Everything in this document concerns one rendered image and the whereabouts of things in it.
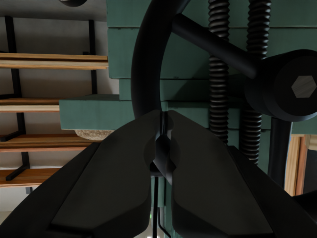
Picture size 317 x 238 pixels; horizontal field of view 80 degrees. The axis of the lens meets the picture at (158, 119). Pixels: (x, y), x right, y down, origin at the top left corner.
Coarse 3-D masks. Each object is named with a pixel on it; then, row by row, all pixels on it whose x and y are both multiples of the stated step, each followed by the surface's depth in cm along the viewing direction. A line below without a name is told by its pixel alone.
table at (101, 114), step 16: (80, 96) 45; (96, 96) 46; (112, 96) 47; (64, 112) 37; (80, 112) 37; (96, 112) 37; (112, 112) 37; (128, 112) 37; (192, 112) 27; (208, 112) 27; (240, 112) 26; (64, 128) 38; (80, 128) 38; (96, 128) 37; (112, 128) 37; (240, 128) 27; (304, 128) 36
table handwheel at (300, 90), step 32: (160, 0) 16; (160, 32) 16; (192, 32) 17; (160, 64) 17; (256, 64) 17; (288, 64) 15; (256, 96) 17; (288, 96) 16; (288, 128) 18; (160, 160) 18
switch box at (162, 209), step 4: (152, 208) 88; (160, 208) 88; (152, 212) 89; (160, 212) 89; (152, 216) 89; (160, 216) 89; (152, 220) 90; (160, 220) 89; (152, 224) 90; (160, 224) 90
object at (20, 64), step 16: (0, 64) 209; (16, 64) 210; (32, 64) 209; (48, 64) 210; (64, 64) 212; (80, 64) 214; (96, 64) 216; (16, 80) 249; (96, 80) 263; (0, 96) 219; (16, 96) 247; (0, 144) 222; (16, 144) 223; (32, 144) 225; (48, 144) 227; (64, 144) 229; (80, 144) 231; (0, 176) 246; (16, 176) 245; (32, 176) 247; (48, 176) 248
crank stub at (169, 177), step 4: (168, 156) 15; (168, 160) 14; (168, 164) 13; (172, 164) 13; (168, 168) 13; (172, 168) 13; (168, 172) 13; (172, 172) 13; (168, 176) 13; (168, 180) 13
